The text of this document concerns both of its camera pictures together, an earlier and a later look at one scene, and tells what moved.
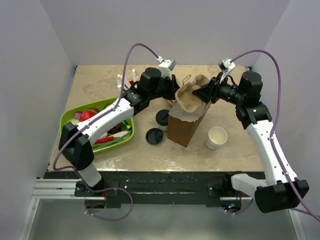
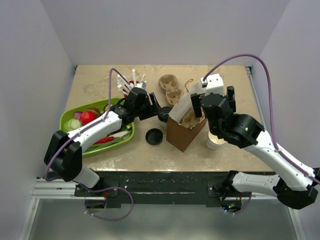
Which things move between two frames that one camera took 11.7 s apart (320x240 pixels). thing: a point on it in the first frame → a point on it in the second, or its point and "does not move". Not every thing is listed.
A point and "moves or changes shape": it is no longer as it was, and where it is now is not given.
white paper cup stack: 217,136 does not move
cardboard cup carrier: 188,101 → 189,119
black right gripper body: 229,92 → 213,129
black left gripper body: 166,89 → 145,111
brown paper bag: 183,125 moves or changes shape
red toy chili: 104,140 does not move
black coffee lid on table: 154,136 does not move
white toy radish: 119,134 does not move
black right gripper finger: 208,93 → 196,102
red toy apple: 86,115 does not move
